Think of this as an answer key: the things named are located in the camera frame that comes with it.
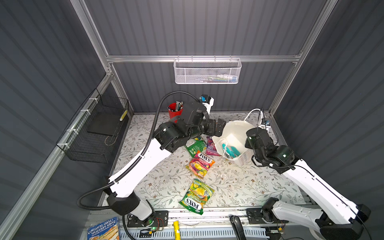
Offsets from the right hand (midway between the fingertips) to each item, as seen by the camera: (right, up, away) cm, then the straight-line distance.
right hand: (255, 136), depth 71 cm
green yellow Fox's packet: (-27, -31, +8) cm, 42 cm away
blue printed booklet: (-70, -44, -1) cm, 82 cm away
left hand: (-20, +8, -9) cm, 23 cm away
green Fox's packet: (-30, -8, +28) cm, 42 cm away
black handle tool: (-9, -41, -4) cm, 43 cm away
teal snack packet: (-6, -10, +19) cm, 22 cm away
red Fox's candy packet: (-26, -18, +18) cm, 37 cm away
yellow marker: (-37, -46, -3) cm, 59 cm away
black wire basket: (-80, 0, +2) cm, 80 cm away
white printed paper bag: (-6, -3, +23) cm, 24 cm away
